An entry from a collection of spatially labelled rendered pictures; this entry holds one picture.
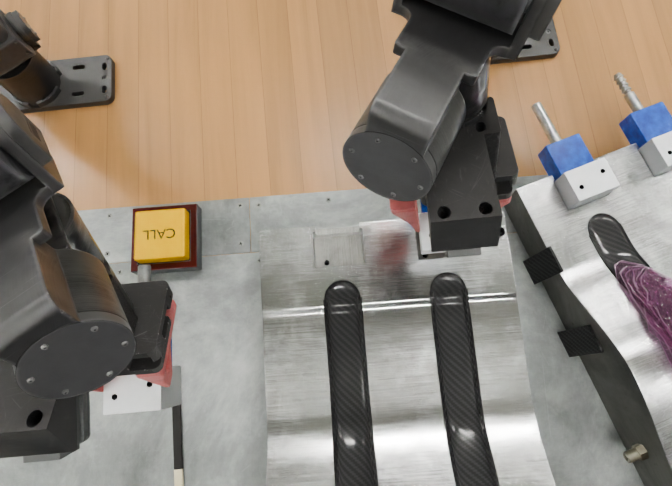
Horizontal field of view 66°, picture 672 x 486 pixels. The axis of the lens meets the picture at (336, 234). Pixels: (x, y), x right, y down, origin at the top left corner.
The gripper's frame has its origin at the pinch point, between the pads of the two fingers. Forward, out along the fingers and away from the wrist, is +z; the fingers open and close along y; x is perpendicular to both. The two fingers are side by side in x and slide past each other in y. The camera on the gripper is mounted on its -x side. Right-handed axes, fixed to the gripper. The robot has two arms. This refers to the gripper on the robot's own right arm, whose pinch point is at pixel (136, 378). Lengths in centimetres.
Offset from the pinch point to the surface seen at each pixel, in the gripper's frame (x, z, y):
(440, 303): 7.5, 3.7, 28.5
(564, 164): 20.9, -1.9, 44.8
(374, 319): 6.4, 3.8, 21.6
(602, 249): 13.2, 4.3, 47.8
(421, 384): 0.6, 7.3, 25.6
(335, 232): 15.6, 0.3, 18.4
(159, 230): 20.2, 2.1, -2.1
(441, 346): 3.8, 5.8, 28.0
